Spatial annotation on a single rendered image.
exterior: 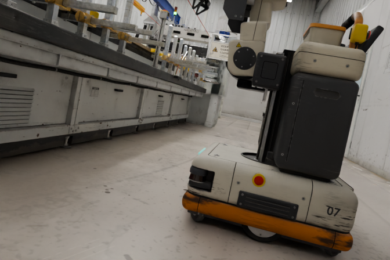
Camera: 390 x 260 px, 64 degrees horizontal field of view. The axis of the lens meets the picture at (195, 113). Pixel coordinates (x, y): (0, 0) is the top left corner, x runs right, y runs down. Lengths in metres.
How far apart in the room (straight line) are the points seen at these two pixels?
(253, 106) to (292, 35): 3.01
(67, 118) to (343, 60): 1.69
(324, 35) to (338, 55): 0.20
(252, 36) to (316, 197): 0.73
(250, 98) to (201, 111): 6.27
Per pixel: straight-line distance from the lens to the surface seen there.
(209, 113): 5.84
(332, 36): 1.50
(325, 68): 1.30
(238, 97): 12.13
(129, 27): 1.70
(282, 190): 1.27
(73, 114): 2.23
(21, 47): 1.47
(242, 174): 1.25
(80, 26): 1.78
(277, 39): 12.42
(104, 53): 1.93
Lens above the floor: 0.51
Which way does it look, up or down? 3 degrees down
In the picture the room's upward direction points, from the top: 11 degrees clockwise
